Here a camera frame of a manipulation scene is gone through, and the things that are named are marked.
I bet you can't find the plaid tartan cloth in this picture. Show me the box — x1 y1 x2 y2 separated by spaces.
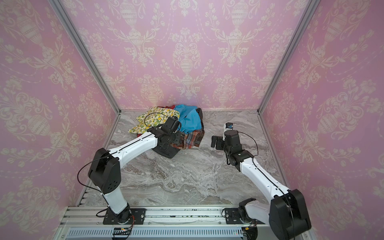
171 129 205 150

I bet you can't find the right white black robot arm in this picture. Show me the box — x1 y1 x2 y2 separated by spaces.
211 129 312 240

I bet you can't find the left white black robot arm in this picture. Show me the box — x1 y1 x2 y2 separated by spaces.
88 126 181 224

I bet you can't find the yellow lemon print cloth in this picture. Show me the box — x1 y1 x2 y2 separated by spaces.
129 107 180 134

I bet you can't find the blue cloth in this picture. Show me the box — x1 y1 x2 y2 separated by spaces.
174 105 202 134

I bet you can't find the dark red cloth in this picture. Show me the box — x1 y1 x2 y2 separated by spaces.
162 105 176 110

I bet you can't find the small black electronics board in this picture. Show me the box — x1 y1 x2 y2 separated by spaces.
112 228 132 238

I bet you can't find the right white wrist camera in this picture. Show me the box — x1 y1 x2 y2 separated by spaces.
223 123 233 140

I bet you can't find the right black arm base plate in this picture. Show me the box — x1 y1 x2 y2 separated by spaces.
221 208 264 226

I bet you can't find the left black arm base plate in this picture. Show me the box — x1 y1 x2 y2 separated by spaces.
103 208 147 226

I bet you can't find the aluminium rail frame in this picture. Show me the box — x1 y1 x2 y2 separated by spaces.
53 205 316 240

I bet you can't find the right corner aluminium post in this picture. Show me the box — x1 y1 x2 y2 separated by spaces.
258 0 321 116

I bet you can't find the corner aluminium post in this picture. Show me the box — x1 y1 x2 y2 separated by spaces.
48 0 122 115
258 0 321 116

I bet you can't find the left corner aluminium post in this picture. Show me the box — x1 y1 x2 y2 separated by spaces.
48 0 122 115

